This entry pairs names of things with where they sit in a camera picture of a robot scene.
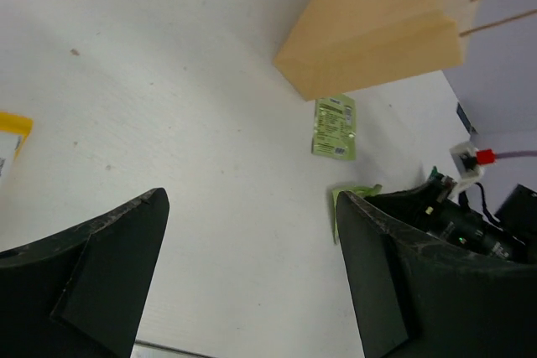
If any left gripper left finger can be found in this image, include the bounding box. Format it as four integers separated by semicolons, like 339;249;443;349
1;188;169;357

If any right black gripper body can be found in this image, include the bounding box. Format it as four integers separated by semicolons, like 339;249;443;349
365;173;529;263

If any yellow snack packet front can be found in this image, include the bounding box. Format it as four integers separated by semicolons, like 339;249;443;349
0;112;34;183

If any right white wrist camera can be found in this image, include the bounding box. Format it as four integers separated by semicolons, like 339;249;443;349
450;141;484;185

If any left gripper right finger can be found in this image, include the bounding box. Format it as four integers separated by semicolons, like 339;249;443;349
338;193;536;357

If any blue label right corner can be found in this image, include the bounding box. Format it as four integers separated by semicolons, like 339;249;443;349
456;103;477;135

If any brown paper bag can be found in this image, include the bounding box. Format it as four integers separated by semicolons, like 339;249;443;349
274;0;481;101

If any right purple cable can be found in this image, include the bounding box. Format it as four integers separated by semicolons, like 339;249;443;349
476;148;537;166

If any green snack packet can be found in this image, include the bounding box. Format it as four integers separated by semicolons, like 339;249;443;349
311;95;357;161
331;184;383;245

